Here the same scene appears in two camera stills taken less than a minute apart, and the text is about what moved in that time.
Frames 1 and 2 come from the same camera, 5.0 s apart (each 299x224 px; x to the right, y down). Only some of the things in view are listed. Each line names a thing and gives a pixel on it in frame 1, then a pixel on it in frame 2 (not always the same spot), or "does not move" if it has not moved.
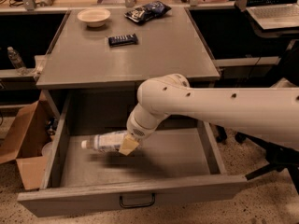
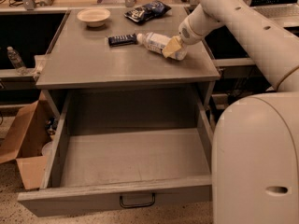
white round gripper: (135, 129) → (188, 34)
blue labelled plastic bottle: (106, 142) → (169, 47)
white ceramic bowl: (94, 18) does not move
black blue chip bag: (148, 11) does not move
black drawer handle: (153, 201) does not move
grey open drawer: (177, 163) does not move
